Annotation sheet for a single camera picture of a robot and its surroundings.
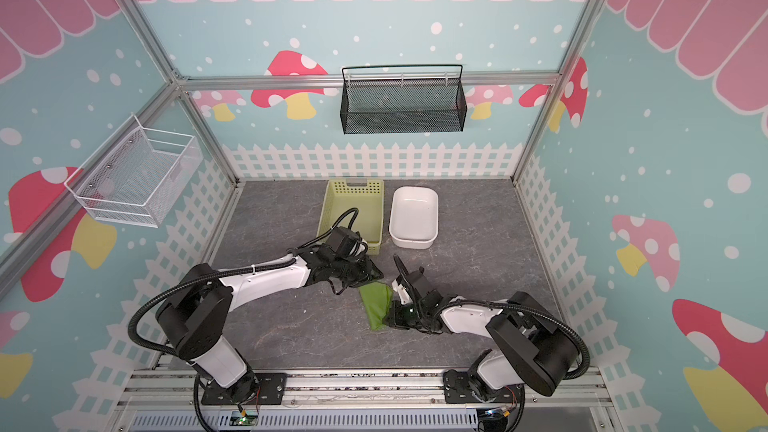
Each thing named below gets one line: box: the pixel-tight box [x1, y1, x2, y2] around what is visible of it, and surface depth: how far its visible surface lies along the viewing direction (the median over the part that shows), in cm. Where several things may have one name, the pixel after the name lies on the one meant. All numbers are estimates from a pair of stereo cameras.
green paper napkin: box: [359, 281, 393, 331], surface depth 89 cm
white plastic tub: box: [389, 186, 439, 250], surface depth 111 cm
